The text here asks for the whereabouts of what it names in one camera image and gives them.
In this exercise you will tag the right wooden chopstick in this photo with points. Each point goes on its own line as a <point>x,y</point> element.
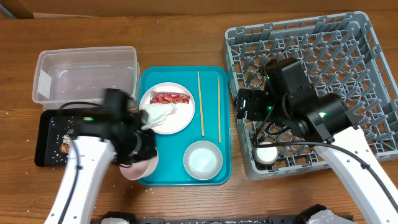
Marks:
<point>219,110</point>

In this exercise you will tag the grey plastic dishwasher rack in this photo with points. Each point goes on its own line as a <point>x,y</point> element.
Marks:
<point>339,54</point>

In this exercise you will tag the white paper napkin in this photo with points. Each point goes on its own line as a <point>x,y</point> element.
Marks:
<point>157,114</point>

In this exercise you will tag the white rice grains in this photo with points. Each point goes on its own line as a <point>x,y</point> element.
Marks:
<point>58,127</point>

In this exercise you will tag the brown food scraps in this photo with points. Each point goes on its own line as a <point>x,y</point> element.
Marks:
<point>65,145</point>

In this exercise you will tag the large white round plate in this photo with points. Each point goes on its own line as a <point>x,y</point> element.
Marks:
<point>181,115</point>

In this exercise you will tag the clear plastic bin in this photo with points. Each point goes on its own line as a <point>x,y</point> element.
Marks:
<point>82,74</point>

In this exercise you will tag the grey round bowl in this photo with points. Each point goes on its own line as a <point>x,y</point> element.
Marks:
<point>203,160</point>

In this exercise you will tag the wooden chopstick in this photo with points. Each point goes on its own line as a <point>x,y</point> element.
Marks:
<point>219,110</point>
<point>201,105</point>

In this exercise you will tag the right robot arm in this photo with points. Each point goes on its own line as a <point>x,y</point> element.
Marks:
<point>326,124</point>

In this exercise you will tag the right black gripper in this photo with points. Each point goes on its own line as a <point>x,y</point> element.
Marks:
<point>241,104</point>

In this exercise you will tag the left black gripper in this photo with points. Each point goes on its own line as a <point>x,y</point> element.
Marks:
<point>146,148</point>

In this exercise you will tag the teal plastic serving tray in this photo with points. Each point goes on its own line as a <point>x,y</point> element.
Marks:
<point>170,170</point>

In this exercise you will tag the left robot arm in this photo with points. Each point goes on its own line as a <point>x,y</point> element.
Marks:
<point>108,132</point>

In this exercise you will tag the small pink bowl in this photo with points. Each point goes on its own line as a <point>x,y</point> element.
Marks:
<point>140,169</point>

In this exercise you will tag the black plastic tray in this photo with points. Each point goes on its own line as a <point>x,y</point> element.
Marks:
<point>95,115</point>

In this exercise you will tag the white plastic cup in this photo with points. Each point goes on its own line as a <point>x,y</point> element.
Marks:
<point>265,155</point>

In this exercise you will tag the red foil snack wrapper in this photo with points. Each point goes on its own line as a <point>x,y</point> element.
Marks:
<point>169,97</point>

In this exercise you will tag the left wooden chopstick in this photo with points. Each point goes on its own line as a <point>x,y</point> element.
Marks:
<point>201,105</point>

